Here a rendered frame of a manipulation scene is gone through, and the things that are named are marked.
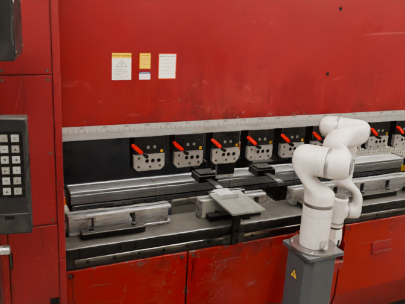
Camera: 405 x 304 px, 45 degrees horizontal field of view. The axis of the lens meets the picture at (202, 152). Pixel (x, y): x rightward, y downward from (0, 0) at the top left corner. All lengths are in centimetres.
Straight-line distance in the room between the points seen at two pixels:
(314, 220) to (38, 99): 115
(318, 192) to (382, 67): 117
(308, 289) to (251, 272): 67
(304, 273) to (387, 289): 148
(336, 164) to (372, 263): 142
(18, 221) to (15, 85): 56
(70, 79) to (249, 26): 87
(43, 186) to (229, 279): 114
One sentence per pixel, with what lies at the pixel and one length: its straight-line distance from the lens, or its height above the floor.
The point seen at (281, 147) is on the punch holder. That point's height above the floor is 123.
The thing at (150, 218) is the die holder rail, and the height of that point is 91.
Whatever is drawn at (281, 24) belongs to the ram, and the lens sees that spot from 251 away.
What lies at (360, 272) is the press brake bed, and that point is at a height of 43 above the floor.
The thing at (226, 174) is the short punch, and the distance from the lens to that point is 257.
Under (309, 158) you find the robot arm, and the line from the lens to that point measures 195.
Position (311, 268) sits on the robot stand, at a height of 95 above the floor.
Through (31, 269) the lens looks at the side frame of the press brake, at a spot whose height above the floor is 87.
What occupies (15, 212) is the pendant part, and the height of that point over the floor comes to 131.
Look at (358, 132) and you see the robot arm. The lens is 226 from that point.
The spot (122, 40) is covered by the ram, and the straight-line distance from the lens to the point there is 218.
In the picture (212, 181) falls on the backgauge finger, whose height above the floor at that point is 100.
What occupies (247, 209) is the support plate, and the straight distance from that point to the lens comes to 239.
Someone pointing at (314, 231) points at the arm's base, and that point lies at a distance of 203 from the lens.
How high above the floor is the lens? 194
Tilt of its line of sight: 17 degrees down
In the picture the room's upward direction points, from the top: 3 degrees clockwise
